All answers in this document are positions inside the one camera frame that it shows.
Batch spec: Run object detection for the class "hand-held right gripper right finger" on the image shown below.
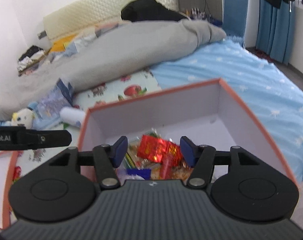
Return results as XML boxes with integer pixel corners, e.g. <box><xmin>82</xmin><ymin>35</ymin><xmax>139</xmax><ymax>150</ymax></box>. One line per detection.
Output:
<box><xmin>180</xmin><ymin>135</ymin><xmax>260</xmax><ymax>188</ymax></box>

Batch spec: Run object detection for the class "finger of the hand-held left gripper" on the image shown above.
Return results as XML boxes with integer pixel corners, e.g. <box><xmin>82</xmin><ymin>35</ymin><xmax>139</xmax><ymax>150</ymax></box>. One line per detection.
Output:
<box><xmin>16</xmin><ymin>129</ymin><xmax>72</xmax><ymax>147</ymax></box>

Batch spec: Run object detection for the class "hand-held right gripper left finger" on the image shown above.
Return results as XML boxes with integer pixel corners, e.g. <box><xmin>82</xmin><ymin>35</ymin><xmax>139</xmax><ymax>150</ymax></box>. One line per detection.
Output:
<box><xmin>48</xmin><ymin>135</ymin><xmax>129</xmax><ymax>189</ymax></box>

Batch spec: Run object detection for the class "pile of mixed snack packets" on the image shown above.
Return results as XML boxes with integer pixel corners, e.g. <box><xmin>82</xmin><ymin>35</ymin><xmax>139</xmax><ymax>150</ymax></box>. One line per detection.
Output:
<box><xmin>115</xmin><ymin>129</ymin><xmax>194</xmax><ymax>180</ymax></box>

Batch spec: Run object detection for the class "red foil snack packet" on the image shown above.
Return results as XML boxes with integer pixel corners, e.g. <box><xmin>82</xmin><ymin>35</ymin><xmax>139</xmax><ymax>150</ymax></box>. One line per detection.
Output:
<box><xmin>137</xmin><ymin>134</ymin><xmax>184</xmax><ymax>167</ymax></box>

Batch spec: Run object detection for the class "white paper roll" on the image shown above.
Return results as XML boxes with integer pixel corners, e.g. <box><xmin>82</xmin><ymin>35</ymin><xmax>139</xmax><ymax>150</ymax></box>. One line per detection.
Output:
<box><xmin>60</xmin><ymin>107</ymin><xmax>86</xmax><ymax>128</ymax></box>

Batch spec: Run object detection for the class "white and blue plush toy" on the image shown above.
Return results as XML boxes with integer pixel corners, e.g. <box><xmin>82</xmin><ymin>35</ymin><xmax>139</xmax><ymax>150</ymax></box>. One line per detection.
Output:
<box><xmin>0</xmin><ymin>108</ymin><xmax>35</xmax><ymax>130</ymax></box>

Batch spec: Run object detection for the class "clear blue-printed plastic bag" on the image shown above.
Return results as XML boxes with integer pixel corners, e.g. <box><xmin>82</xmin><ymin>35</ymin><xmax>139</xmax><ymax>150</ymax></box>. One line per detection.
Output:
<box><xmin>29</xmin><ymin>78</ymin><xmax>75</xmax><ymax>128</ymax></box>

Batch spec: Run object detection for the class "pile of clothes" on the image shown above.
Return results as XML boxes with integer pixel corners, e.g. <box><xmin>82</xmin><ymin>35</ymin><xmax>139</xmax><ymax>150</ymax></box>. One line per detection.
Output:
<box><xmin>18</xmin><ymin>45</ymin><xmax>45</xmax><ymax>72</ymax></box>

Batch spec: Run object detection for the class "yellow pillow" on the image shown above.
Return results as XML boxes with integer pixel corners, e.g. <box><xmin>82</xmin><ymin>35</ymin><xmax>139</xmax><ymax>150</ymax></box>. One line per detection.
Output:
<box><xmin>48</xmin><ymin>34</ymin><xmax>78</xmax><ymax>54</ymax></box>

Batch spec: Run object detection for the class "grey duvet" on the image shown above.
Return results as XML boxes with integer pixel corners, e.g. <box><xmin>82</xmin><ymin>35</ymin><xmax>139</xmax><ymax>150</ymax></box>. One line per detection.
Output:
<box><xmin>0</xmin><ymin>19</ymin><xmax>227</xmax><ymax>120</ymax></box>

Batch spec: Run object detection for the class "cream quilted headboard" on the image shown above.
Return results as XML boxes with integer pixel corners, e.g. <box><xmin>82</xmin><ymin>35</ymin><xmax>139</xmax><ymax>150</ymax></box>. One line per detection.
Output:
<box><xmin>43</xmin><ymin>0</ymin><xmax>179</xmax><ymax>40</ymax></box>

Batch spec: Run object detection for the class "row of small bottles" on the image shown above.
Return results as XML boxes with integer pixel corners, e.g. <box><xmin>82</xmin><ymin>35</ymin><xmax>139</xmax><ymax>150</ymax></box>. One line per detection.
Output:
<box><xmin>185</xmin><ymin>7</ymin><xmax>220</xmax><ymax>25</ymax></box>

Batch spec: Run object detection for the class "blue chair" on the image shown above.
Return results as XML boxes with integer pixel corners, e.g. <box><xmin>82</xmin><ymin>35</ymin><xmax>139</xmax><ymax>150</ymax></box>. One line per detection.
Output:
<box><xmin>221</xmin><ymin>0</ymin><xmax>249</xmax><ymax>48</ymax></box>

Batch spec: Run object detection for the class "blue curtain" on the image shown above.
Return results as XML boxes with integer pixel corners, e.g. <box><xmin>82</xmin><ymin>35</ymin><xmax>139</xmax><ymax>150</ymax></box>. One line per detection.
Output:
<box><xmin>255</xmin><ymin>0</ymin><xmax>297</xmax><ymax>65</ymax></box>

